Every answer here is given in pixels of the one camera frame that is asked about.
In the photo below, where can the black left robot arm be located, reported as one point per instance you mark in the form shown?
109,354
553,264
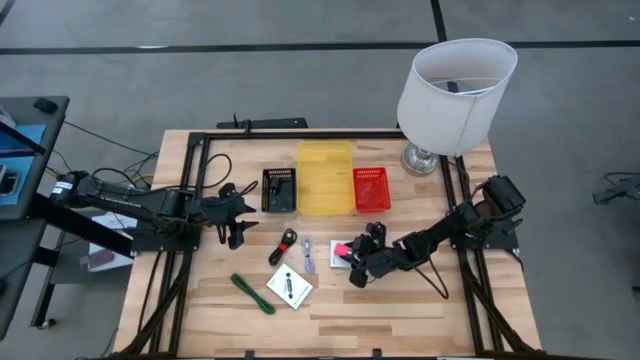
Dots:
150,200

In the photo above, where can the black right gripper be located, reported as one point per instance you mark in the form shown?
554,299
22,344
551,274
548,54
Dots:
387,260

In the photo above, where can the red slotted plastic basket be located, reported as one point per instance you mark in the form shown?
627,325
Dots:
372,190

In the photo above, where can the black antenna device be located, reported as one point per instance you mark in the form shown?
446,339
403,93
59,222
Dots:
270,123

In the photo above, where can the black smartphone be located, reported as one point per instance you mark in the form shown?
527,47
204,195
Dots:
9,183

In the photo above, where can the black slotted plastic basket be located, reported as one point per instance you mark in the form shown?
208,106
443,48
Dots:
266,200

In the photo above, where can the white shade table lamp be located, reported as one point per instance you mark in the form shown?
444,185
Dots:
450,120

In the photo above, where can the small pink block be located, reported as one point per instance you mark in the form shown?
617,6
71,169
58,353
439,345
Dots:
342,249

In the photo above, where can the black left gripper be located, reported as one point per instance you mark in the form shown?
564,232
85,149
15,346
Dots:
220,210

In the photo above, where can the blue desk mat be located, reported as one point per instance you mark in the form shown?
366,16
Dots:
30,165

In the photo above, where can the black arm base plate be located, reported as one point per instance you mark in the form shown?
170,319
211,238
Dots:
505,242
150,244

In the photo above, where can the white green acer box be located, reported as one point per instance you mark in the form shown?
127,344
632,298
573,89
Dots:
336,262
290,287

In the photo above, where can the yellow translucent plastic bin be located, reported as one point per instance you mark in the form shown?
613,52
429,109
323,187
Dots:
325,180

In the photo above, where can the white cardboard box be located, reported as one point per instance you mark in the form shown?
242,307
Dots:
120,220

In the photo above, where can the grey side desk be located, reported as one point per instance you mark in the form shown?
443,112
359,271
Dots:
55,130

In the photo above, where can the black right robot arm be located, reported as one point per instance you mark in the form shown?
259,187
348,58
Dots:
440,232

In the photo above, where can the maroon flat pouch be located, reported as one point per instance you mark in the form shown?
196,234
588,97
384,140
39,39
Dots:
97,260

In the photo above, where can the black computer mouse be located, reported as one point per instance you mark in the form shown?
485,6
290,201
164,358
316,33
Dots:
45,105

